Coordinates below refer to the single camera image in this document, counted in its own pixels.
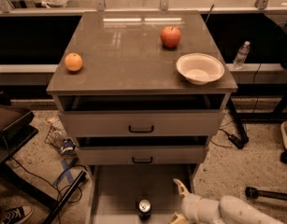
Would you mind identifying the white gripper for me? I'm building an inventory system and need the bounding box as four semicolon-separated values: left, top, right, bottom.
169;178;221;224

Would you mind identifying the blue pepsi can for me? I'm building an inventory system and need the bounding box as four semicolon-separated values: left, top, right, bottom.
137;199;151;220

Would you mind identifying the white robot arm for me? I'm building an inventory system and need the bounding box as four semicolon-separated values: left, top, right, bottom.
169;178;284;224

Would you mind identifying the open bottom drawer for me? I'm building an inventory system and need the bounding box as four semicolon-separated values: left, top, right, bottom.
86;164;196;224

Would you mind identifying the grey drawer cabinet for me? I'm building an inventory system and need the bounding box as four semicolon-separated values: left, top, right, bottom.
45;10;238;170

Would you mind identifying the black pole on floor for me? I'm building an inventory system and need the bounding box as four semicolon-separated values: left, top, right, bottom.
245;187;287;201

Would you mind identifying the black tripod leg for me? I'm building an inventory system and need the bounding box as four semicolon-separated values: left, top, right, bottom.
227;99;249;149

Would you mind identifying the blue tape cross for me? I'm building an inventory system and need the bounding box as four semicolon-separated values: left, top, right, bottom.
52;158;79;187

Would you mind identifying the white paper bowl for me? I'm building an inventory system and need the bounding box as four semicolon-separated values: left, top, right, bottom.
176;53;224;85

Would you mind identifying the clear water bottle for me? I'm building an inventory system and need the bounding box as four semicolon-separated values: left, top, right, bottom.
233;41;251;70

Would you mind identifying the black converse sneaker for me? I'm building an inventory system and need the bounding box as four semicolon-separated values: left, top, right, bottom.
2;205;34;224

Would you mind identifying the red apple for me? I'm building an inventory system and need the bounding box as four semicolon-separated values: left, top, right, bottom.
160;26;181;49

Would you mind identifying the orange fruit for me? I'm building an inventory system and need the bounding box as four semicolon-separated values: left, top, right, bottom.
65;53;83;72

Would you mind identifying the dark chair at left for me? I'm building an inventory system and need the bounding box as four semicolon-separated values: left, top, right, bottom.
0;92;86;224

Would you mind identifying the top drawer with handle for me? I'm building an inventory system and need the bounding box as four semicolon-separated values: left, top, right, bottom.
59;111;224;137

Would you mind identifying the black floor cable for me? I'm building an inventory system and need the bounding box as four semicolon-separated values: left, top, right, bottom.
10;156;89;204

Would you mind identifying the wire basket on floor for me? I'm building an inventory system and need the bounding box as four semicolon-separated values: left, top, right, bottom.
44;126;66;149

